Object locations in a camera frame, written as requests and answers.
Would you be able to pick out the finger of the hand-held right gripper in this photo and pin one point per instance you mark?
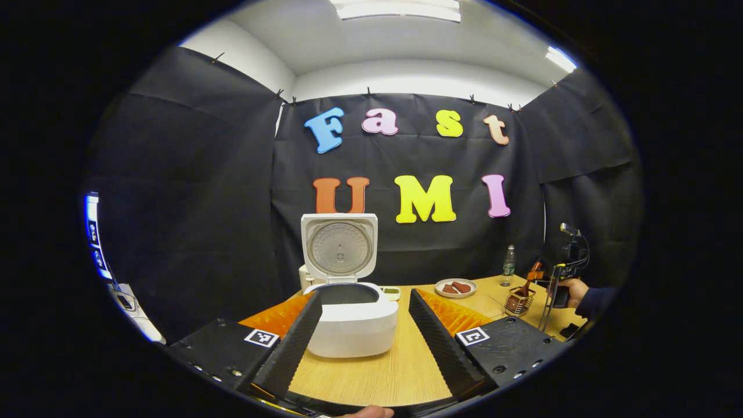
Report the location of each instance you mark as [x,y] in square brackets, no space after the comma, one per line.
[535,274]

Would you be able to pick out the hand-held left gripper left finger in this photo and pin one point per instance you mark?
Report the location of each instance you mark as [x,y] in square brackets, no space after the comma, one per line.
[296,342]

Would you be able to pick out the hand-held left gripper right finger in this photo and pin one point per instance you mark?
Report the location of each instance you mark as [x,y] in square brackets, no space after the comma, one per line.
[438,342]

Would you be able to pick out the brown wooden spoon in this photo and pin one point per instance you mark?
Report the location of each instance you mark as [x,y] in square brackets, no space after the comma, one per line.
[531,278]

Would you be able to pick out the white rice cooker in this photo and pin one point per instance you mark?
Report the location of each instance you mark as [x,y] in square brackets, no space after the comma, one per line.
[348,325]

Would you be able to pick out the clear plastic water bottle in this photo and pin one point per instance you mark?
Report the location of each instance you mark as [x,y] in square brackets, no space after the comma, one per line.
[508,267]

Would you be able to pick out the white round plate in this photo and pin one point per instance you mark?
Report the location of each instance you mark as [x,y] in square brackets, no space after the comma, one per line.
[444,293]

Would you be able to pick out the white toaster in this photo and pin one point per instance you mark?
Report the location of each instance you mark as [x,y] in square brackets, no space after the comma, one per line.
[302,278]

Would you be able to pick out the small white condiment dish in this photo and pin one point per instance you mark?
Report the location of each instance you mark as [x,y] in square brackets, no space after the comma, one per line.
[390,292]

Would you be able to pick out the black backdrop cloth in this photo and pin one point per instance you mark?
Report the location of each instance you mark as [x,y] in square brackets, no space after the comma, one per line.
[186,203]

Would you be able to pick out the small ceiling light panel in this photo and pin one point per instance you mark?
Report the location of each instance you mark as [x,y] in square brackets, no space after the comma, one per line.
[560,59]

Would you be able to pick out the large ceiling light panel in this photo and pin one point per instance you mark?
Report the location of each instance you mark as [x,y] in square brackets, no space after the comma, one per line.
[397,8]

